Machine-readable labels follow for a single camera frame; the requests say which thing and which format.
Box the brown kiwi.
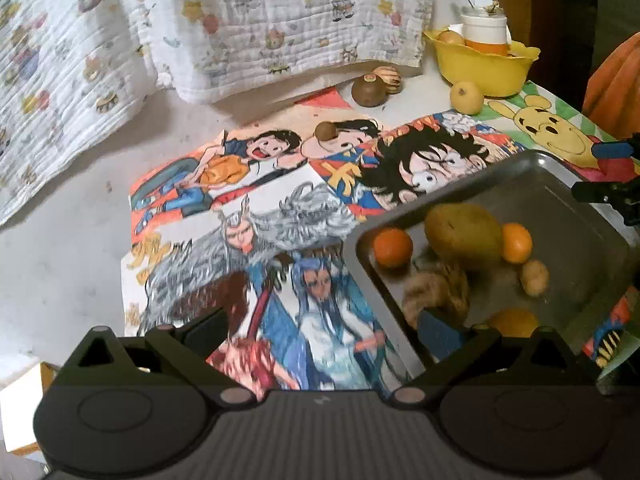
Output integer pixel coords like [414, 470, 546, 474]
[351, 72, 388, 108]

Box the blue and orange drawing sheet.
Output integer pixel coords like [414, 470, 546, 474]
[580, 285, 640, 377]

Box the green brown mango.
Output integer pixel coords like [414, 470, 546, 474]
[424, 201, 505, 273]

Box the orange cloth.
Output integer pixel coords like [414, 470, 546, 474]
[582, 32, 640, 135]

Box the cartoon children drawing sheet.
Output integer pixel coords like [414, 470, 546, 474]
[129, 86, 382, 222]

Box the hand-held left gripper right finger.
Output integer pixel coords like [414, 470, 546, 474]
[394, 307, 603, 408]

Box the white jar with orange band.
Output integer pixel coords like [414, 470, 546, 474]
[460, 7, 512, 56]

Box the round yellow brown fruit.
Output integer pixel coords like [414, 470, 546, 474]
[487, 307, 541, 338]

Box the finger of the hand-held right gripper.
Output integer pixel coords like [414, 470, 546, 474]
[571, 180, 640, 226]
[591, 132, 640, 161]

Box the printed blanket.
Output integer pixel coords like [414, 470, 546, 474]
[0, 0, 435, 226]

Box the wooden door frame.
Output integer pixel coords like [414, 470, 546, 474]
[497, 0, 547, 51]

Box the small orange tangerine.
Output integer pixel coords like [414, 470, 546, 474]
[372, 227, 414, 268]
[501, 222, 534, 264]

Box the fantasy figures drawing sheet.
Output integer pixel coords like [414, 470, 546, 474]
[122, 180, 418, 392]

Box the white box with gold trim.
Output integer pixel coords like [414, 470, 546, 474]
[0, 355, 58, 457]

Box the metal tray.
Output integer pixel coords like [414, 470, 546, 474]
[341, 149, 632, 386]

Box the yellow bear drawing sheet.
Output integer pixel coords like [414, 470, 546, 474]
[470, 80, 640, 182]

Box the yellow plastic bowl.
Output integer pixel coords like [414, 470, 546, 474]
[423, 30, 542, 98]

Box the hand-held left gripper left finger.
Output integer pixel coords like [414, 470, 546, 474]
[60, 307, 253, 408]

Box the pale yellow round fruit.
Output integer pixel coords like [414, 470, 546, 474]
[450, 81, 485, 115]

